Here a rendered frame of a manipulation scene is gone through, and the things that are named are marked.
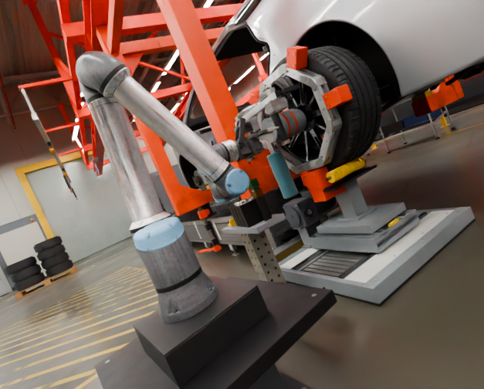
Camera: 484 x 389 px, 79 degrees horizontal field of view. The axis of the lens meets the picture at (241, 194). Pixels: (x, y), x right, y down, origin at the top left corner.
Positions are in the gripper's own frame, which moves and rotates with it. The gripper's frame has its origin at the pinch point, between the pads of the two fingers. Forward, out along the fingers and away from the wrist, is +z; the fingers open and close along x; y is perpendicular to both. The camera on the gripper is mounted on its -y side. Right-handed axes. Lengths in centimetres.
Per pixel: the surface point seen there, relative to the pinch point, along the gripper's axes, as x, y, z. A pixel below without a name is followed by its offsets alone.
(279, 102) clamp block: 2.7, -10.2, 9.0
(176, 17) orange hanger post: -61, -95, 12
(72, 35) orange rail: -307, -246, -8
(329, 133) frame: 4.6, 11.0, 27.9
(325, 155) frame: -2.0, 20.1, 26.6
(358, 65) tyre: 14, -13, 52
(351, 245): -12, 70, 29
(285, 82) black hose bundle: 2.8, -18.0, 16.6
